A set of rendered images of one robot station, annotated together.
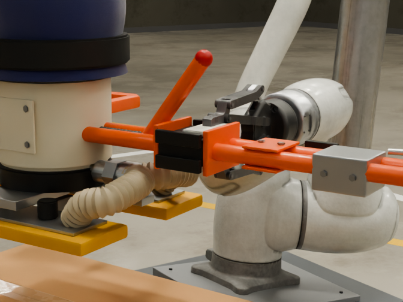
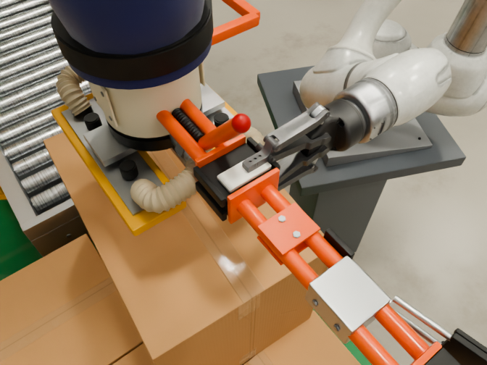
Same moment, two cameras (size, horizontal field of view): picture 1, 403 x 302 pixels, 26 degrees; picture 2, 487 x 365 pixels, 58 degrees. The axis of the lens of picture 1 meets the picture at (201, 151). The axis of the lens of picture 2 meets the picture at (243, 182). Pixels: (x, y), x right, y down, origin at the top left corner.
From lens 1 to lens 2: 0.83 m
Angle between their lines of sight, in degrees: 44
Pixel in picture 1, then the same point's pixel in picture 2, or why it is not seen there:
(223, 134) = (254, 190)
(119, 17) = (185, 19)
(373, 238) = (458, 114)
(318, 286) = (405, 126)
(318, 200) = not seen: hidden behind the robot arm
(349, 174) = (335, 322)
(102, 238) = (157, 219)
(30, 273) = not seen: hidden behind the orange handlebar
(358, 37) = not seen: outside the picture
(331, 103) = (416, 101)
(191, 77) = (228, 135)
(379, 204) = (475, 91)
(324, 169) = (316, 300)
